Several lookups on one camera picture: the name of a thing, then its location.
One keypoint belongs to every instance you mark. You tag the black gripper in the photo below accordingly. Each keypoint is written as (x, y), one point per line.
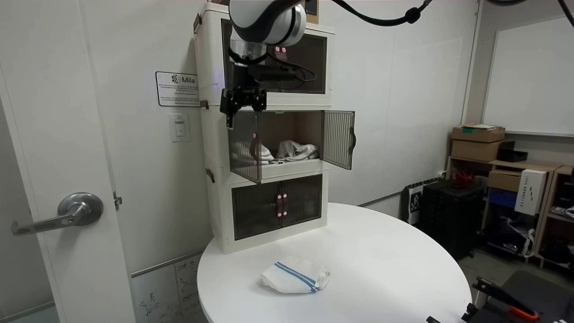
(243, 98)

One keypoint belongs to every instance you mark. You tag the dark tinted cabinet door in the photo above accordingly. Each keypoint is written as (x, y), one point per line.
(338, 138)
(245, 145)
(254, 210)
(230, 71)
(308, 63)
(302, 199)

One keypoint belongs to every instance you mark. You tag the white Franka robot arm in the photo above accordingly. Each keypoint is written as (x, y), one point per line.
(266, 19)

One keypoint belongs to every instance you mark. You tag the white stacked storage cabinet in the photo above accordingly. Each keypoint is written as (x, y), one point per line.
(209, 179)

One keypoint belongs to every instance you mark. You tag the white room door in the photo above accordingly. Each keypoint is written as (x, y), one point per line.
(55, 118)

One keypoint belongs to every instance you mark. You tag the black floor cabinet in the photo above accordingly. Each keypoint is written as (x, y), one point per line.
(451, 217)

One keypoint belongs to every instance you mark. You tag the crumpled grey cloth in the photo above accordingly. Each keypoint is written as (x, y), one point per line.
(266, 154)

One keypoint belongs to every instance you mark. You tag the crumpled white cloth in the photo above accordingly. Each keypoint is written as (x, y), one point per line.
(297, 149)

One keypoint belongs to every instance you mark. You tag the folded white blue-striped cloth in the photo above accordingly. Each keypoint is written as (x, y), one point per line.
(293, 278)

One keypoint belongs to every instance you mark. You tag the black framed board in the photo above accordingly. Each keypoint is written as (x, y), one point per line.
(412, 202)

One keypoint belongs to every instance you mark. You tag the flat cardboard box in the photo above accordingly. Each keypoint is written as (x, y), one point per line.
(478, 132)

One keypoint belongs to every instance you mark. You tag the small cardboard box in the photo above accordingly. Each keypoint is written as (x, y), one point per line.
(503, 179)

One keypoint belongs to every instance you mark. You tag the tall white box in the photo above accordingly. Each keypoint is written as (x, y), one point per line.
(530, 190)

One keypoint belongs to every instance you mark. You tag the wooden shelf unit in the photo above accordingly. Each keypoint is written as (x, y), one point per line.
(539, 238)

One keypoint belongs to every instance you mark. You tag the white wall sign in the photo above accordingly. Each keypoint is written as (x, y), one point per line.
(177, 89)

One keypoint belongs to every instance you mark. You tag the low scribbled wall panel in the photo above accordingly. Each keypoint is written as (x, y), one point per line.
(168, 289)

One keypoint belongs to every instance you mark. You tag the wall whiteboard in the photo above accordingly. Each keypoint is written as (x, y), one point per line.
(532, 77)

